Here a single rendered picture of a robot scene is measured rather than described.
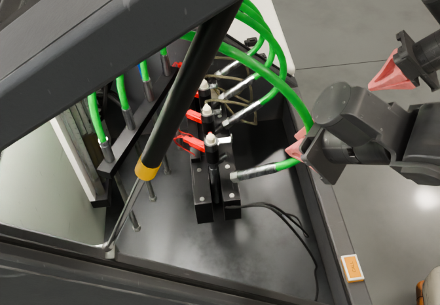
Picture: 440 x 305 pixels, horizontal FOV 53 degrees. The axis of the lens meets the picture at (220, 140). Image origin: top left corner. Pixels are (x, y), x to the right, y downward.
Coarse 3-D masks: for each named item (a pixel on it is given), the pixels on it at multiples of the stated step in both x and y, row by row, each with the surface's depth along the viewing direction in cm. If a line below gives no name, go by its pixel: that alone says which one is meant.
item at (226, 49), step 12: (192, 36) 57; (228, 48) 57; (240, 60) 57; (252, 60) 57; (264, 72) 58; (276, 84) 59; (288, 96) 60; (96, 108) 74; (300, 108) 61; (96, 120) 76; (312, 120) 63; (96, 132) 79; (276, 168) 72
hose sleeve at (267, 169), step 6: (276, 162) 73; (252, 168) 75; (258, 168) 74; (264, 168) 73; (270, 168) 73; (240, 174) 77; (246, 174) 76; (252, 174) 75; (258, 174) 74; (264, 174) 74; (240, 180) 77
